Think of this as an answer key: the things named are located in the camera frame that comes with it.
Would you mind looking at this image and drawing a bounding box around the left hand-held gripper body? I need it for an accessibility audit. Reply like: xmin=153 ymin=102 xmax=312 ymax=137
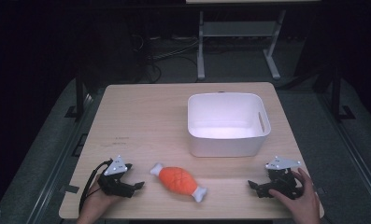
xmin=97 ymin=155 xmax=136 ymax=199

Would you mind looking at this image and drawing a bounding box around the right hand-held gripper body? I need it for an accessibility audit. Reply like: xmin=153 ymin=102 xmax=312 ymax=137
xmin=264 ymin=156 xmax=303 ymax=201

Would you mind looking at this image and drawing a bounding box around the orange plush meat bone toy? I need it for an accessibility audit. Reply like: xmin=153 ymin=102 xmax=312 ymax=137
xmin=150 ymin=162 xmax=208 ymax=203

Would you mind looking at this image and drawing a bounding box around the white plastic bin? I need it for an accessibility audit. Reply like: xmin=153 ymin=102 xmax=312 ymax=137
xmin=187 ymin=91 xmax=272 ymax=159

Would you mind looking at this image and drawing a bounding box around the person's right hand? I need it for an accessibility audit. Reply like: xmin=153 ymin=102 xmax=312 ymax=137
xmin=267 ymin=167 xmax=321 ymax=224

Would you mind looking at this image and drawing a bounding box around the person's left hand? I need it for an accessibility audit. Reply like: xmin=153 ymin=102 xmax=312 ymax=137
xmin=76 ymin=174 xmax=125 ymax=224

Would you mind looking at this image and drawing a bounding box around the grey tape strip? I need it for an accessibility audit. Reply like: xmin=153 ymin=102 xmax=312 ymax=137
xmin=59 ymin=184 xmax=80 ymax=194

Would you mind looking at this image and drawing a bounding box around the black metal stand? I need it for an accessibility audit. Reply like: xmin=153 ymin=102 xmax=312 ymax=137
xmin=64 ymin=69 xmax=94 ymax=121
xmin=328 ymin=66 xmax=357 ymax=123

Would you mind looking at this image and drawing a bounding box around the white metal stand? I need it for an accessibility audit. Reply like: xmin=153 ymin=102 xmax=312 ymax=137
xmin=196 ymin=8 xmax=288 ymax=81

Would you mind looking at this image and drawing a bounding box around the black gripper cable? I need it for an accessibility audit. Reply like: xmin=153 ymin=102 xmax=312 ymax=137
xmin=78 ymin=159 xmax=113 ymax=214

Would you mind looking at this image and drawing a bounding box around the bundle of floor cables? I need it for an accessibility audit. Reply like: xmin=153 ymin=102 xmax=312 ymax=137
xmin=130 ymin=33 xmax=200 ymax=84

